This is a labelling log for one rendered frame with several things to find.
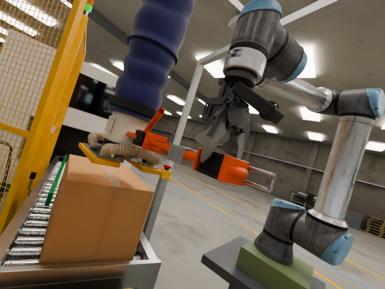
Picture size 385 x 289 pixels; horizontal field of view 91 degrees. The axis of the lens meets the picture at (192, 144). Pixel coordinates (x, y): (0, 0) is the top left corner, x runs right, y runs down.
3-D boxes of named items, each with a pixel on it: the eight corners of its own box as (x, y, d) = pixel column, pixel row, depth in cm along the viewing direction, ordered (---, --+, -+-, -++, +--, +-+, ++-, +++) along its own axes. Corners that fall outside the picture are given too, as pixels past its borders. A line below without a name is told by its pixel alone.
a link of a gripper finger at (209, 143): (188, 157, 42) (211, 126, 44) (206, 164, 37) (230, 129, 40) (180, 149, 40) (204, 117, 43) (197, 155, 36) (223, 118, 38)
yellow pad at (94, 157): (77, 145, 90) (81, 136, 90) (99, 151, 96) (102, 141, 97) (90, 163, 64) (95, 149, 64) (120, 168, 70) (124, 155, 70)
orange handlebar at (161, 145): (104, 129, 105) (106, 122, 105) (151, 143, 124) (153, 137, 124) (232, 182, 33) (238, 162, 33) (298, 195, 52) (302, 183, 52)
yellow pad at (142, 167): (117, 154, 102) (120, 145, 102) (134, 158, 108) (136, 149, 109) (141, 172, 76) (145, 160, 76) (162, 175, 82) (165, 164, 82)
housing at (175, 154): (164, 158, 51) (169, 142, 51) (184, 163, 55) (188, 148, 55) (179, 164, 45) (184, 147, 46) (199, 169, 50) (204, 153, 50)
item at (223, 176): (191, 169, 40) (198, 147, 40) (214, 174, 45) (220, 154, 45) (219, 181, 34) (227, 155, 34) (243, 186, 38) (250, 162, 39)
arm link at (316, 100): (321, 94, 99) (225, 48, 63) (349, 93, 89) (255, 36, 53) (315, 116, 100) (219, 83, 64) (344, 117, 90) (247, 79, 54)
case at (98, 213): (50, 210, 127) (69, 153, 128) (111, 214, 149) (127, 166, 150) (35, 273, 77) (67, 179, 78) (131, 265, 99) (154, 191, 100)
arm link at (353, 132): (305, 242, 94) (348, 96, 91) (348, 268, 79) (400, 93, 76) (289, 245, 85) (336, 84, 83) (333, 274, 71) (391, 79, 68)
